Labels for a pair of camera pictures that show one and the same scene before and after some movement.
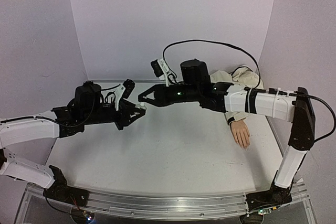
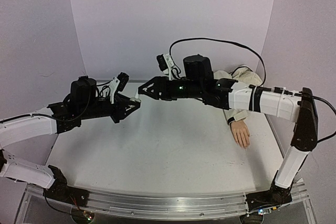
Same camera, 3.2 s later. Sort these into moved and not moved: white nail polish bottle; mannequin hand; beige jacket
Moved: white nail polish bottle
Not moved: beige jacket; mannequin hand
